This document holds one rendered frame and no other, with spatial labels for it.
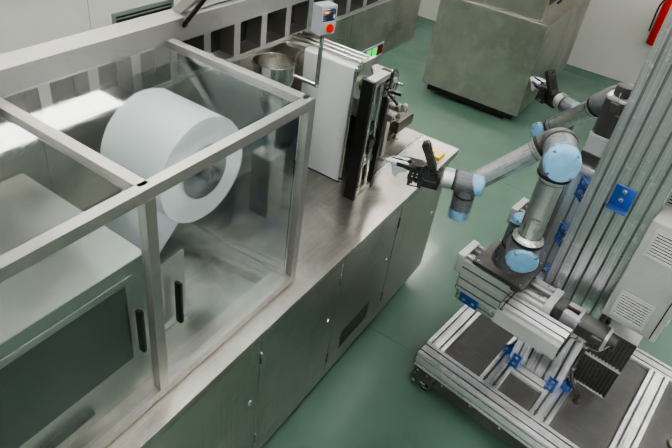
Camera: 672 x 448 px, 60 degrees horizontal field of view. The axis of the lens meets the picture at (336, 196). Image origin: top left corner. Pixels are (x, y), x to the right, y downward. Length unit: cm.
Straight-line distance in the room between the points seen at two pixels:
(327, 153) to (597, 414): 165
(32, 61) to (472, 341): 222
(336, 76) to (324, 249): 69
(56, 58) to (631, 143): 182
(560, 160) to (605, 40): 505
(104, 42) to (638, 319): 207
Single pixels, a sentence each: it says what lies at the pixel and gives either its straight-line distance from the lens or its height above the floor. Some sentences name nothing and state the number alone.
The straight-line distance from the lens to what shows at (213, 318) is 175.
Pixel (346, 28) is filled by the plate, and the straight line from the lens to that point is 284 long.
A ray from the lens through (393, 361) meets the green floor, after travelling 305.
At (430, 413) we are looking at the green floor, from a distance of 292.
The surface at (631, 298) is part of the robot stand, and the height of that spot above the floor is 90.
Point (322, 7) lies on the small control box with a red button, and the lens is 202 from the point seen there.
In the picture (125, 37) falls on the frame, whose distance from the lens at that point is 185.
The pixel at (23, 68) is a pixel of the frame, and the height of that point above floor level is 164.
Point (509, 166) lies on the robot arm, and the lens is 219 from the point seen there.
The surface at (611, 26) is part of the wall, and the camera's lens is 697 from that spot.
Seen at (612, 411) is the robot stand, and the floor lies 21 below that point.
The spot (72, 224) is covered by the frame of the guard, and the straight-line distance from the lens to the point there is 118.
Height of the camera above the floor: 233
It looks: 35 degrees down
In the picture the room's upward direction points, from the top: 9 degrees clockwise
